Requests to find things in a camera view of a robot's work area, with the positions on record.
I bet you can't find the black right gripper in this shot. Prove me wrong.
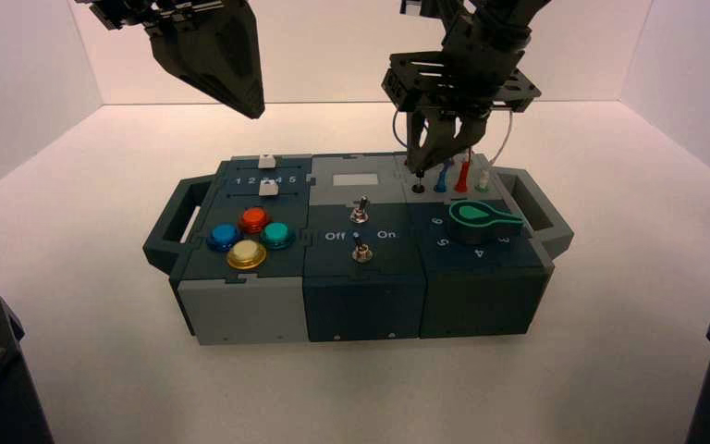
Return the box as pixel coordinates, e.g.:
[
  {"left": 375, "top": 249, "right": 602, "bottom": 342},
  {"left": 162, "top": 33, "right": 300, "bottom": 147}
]
[{"left": 407, "top": 15, "right": 524, "bottom": 171}]

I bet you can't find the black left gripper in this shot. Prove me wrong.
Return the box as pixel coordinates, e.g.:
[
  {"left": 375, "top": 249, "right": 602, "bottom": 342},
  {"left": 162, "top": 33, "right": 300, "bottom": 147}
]
[{"left": 76, "top": 0, "right": 266, "bottom": 118}]

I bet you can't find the green rotary pointer knob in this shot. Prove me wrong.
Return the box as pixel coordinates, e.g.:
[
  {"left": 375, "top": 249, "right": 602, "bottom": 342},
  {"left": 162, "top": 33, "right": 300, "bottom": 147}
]
[{"left": 448, "top": 200, "right": 524, "bottom": 244}]

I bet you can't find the white rectangular display window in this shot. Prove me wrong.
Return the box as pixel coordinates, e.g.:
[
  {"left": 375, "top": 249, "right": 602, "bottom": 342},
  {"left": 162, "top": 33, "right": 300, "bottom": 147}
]
[{"left": 333, "top": 174, "right": 379, "bottom": 188}]

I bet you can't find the red round push button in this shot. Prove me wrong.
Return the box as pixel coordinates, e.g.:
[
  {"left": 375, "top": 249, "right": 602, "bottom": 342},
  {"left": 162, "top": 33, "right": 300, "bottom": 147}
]
[{"left": 239, "top": 206, "right": 272, "bottom": 235}]

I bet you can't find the blue round push button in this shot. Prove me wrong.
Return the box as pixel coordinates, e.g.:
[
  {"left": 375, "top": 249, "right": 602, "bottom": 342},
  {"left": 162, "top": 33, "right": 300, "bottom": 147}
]
[{"left": 206, "top": 223, "right": 243, "bottom": 253}]

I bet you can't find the teal and grey task box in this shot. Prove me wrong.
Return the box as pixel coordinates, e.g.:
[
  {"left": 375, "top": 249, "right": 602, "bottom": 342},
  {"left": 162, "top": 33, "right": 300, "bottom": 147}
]
[{"left": 141, "top": 151, "right": 575, "bottom": 346}]

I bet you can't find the green round push button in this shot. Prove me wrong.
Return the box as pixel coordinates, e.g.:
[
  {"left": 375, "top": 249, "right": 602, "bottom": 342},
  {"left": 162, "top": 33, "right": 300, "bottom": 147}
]
[{"left": 260, "top": 222, "right": 296, "bottom": 250}]

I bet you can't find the yellow round push button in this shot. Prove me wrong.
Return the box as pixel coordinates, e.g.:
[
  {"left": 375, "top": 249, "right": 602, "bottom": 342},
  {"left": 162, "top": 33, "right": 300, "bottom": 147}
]
[{"left": 226, "top": 240, "right": 268, "bottom": 271}]

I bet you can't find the red banana plug wire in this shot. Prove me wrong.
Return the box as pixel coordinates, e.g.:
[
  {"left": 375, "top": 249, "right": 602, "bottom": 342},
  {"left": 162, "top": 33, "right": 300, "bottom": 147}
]
[{"left": 454, "top": 148, "right": 473, "bottom": 195}]

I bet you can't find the white banana plug wire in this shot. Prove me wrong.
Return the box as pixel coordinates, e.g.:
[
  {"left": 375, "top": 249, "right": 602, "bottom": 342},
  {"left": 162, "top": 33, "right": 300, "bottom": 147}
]
[{"left": 476, "top": 108, "right": 515, "bottom": 192}]

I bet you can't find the black wrist camera mount plate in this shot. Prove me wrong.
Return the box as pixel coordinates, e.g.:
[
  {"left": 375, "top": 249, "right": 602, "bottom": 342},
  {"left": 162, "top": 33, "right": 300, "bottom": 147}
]
[{"left": 381, "top": 51, "right": 543, "bottom": 116}]

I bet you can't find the silver toggle switch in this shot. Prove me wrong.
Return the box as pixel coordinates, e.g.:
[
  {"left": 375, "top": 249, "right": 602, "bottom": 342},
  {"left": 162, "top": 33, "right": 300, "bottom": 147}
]
[
  {"left": 349, "top": 195, "right": 373, "bottom": 224},
  {"left": 350, "top": 231, "right": 374, "bottom": 264}
]

